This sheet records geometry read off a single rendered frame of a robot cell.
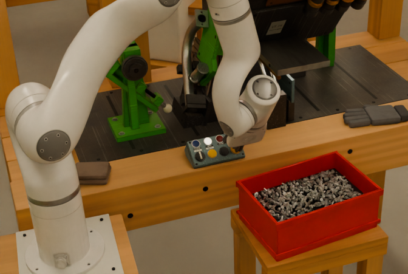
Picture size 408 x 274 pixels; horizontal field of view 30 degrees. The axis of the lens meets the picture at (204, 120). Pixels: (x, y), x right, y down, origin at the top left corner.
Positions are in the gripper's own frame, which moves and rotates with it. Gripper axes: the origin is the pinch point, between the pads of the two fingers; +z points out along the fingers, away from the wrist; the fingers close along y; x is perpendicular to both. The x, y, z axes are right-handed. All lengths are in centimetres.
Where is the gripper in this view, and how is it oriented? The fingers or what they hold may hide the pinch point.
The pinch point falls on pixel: (238, 144)
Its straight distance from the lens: 209.0
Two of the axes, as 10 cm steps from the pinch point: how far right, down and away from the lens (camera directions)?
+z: -1.6, 4.5, 8.8
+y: 9.5, -1.9, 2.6
